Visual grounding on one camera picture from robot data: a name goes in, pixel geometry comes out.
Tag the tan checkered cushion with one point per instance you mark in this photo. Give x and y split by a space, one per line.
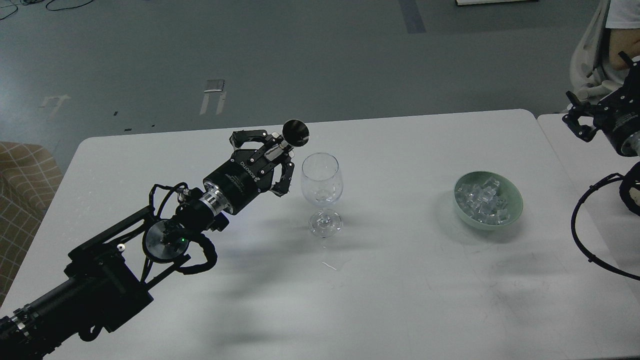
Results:
29 180

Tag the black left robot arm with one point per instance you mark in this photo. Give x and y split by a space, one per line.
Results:
109 276

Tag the green bowl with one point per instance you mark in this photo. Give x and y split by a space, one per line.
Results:
507 189

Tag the steel double jigger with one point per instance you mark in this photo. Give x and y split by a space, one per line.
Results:
295 134

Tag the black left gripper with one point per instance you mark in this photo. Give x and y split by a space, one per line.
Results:
237 182

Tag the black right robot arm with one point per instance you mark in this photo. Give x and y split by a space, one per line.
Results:
604 223

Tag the clear ice cubes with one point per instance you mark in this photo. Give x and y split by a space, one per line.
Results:
482 202

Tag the person in white shirt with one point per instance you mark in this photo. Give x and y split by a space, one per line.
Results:
621 34

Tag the clear wine glass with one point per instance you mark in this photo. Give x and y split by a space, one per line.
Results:
322 185

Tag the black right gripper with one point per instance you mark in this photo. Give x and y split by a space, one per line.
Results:
620 122

